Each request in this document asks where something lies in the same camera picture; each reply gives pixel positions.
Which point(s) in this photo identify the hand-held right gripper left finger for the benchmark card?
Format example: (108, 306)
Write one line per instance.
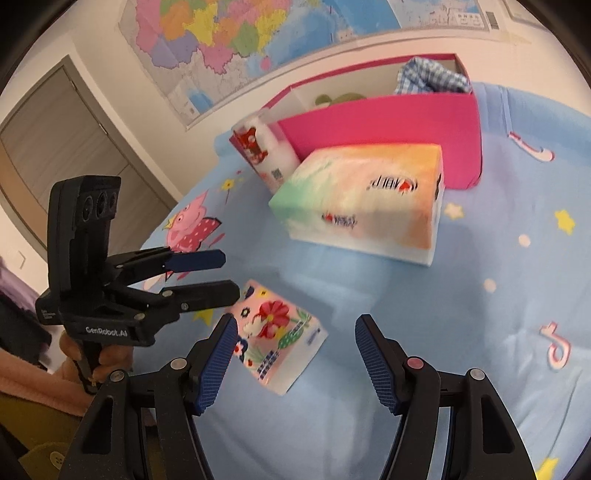
(217, 364)

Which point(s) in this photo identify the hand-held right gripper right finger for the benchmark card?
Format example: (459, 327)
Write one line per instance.
(378, 364)

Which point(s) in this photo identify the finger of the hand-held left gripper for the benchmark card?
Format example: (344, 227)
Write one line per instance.
(207, 295)
(198, 261)

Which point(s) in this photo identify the small floral tissue pack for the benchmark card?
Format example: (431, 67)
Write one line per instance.
(281, 332)

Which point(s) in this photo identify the green frog plush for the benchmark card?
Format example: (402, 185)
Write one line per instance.
(341, 98)

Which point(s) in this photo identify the pink cardboard box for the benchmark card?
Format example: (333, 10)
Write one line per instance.
(392, 129)

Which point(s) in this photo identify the blue checked cloth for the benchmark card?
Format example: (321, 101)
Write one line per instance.
(429, 76)

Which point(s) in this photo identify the person's left forearm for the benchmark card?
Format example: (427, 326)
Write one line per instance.
(32, 378)

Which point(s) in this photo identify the person's left hand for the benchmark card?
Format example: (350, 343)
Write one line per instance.
(113, 357)

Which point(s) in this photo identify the dark clothes pile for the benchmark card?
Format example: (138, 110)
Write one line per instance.
(18, 318)

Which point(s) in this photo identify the grey door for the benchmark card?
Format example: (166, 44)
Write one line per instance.
(69, 152)

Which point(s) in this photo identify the white bottle red label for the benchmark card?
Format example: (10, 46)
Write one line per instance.
(268, 152)

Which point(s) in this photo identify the large pastel tissue pack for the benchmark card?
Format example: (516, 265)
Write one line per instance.
(369, 203)

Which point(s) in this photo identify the olive garment with button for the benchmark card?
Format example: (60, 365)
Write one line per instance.
(32, 438)

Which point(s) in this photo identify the white wall switch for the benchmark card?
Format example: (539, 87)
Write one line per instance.
(19, 260)

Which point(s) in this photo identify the colourful wall map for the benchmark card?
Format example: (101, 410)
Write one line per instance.
(221, 32)

